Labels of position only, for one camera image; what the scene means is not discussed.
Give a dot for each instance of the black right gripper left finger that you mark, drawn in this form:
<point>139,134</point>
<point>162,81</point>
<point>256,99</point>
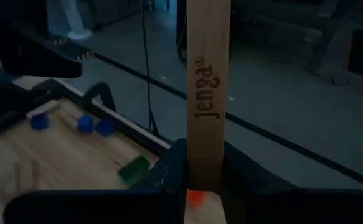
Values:
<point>66,63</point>

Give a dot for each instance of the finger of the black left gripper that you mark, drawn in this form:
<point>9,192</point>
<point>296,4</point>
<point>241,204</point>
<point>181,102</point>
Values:
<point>106,205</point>

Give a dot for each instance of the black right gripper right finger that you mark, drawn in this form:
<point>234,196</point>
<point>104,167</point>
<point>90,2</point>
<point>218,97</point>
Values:
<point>277,202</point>

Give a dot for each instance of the person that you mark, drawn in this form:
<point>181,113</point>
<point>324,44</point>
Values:
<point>70,21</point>

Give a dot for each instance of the grey desk leg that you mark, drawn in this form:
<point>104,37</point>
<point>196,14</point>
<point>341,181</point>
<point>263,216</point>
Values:
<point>335,53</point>

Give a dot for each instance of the black frame rail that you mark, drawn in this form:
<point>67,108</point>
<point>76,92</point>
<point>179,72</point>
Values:
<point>3,102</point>

